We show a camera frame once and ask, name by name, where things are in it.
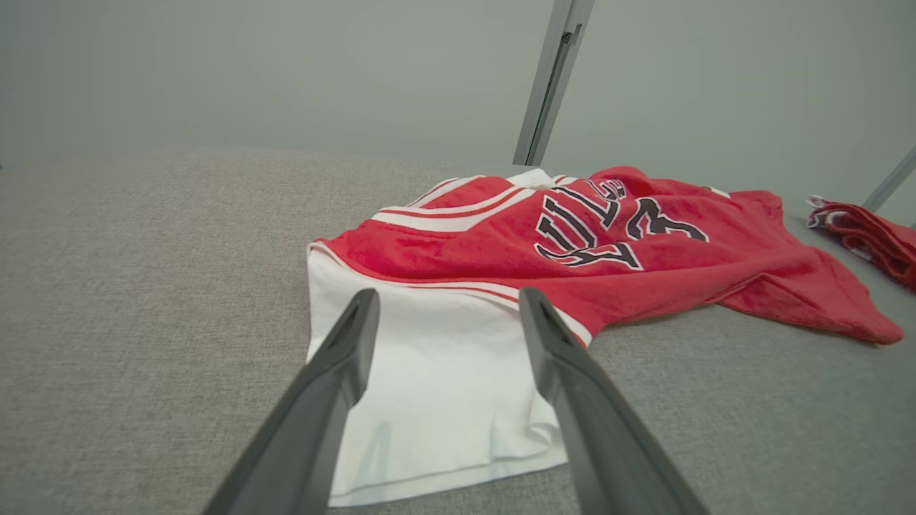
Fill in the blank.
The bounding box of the grey metal frame post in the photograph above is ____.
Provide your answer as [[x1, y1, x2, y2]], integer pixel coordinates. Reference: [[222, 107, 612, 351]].
[[512, 0, 596, 167]]

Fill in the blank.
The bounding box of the red white basketball jersey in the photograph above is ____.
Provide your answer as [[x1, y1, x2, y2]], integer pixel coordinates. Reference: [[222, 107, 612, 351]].
[[806, 195, 916, 293], [306, 165, 905, 508]]

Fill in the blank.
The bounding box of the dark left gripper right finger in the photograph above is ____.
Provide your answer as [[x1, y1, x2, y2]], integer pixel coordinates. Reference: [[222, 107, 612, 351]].
[[518, 287, 711, 515]]

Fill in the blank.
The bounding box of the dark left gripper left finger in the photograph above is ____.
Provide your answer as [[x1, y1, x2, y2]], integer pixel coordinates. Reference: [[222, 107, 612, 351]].
[[203, 288, 381, 515]]

